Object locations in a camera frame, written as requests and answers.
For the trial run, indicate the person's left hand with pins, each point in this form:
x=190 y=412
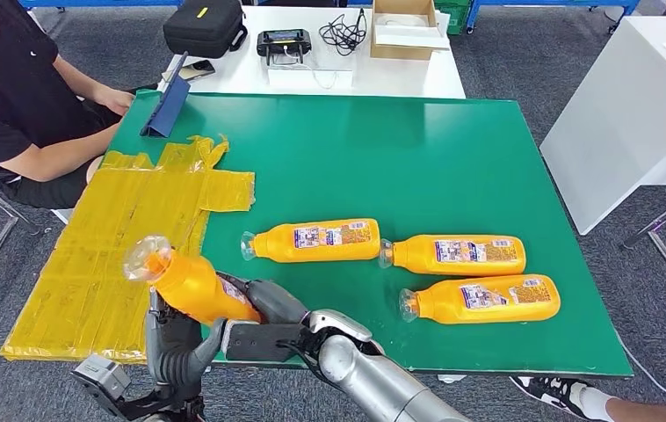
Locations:
x=116 y=102

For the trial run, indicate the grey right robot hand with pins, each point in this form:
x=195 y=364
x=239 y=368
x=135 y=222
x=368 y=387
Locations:
x=277 y=303

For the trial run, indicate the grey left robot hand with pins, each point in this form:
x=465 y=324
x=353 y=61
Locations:
x=173 y=361

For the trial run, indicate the orange detergent bottle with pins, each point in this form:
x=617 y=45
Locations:
x=461 y=255
x=193 y=285
x=484 y=300
x=321 y=240

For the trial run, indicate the person's right forearm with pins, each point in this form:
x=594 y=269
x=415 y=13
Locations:
x=48 y=157

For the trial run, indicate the person's left forearm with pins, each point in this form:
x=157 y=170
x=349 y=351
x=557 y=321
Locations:
x=80 y=78

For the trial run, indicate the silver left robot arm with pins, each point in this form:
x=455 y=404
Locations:
x=176 y=410

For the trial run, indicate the blue tablet case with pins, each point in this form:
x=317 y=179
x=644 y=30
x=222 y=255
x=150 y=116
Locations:
x=164 y=112

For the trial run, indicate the black smartphone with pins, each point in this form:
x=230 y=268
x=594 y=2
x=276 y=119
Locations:
x=193 y=70

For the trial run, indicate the black carrying case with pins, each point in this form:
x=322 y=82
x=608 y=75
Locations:
x=202 y=26

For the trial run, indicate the seated person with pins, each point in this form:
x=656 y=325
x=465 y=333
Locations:
x=1 y=87

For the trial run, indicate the yellow taped sheet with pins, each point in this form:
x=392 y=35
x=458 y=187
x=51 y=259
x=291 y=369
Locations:
x=94 y=250

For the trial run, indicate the black handheld controller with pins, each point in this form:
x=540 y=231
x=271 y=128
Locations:
x=283 y=42

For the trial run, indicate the white table foot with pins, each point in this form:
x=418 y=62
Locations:
x=452 y=378

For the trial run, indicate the open cardboard box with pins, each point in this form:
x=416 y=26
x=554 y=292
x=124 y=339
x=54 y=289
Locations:
x=403 y=49

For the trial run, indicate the black and white shoe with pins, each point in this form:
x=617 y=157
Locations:
x=548 y=391

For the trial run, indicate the green plastic crate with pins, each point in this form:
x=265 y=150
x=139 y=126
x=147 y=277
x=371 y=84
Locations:
x=455 y=17

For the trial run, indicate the standing person's leg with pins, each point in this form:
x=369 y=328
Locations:
x=647 y=409

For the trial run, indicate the white side table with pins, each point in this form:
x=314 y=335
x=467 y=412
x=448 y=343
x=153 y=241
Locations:
x=624 y=116

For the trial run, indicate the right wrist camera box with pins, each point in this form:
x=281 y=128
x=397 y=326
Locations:
x=263 y=341

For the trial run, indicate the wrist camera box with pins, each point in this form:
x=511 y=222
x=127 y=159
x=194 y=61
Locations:
x=103 y=381
x=263 y=341

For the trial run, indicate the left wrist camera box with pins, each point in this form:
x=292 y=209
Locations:
x=103 y=381

